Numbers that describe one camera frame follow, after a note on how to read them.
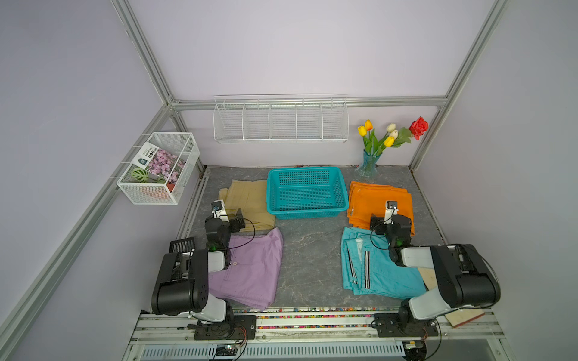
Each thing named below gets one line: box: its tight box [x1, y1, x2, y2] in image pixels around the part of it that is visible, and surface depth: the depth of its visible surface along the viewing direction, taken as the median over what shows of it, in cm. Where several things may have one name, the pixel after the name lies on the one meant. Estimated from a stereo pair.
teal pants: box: [340, 227, 427, 300], surface depth 84 cm
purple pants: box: [208, 227, 283, 311], surface depth 84 cm
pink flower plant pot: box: [130, 148, 186, 193], surface depth 75 cm
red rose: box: [408, 116, 429, 141], surface depth 86 cm
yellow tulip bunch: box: [357, 118, 412, 157], surface depth 98 cm
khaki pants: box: [218, 179, 276, 233], surface depth 107 cm
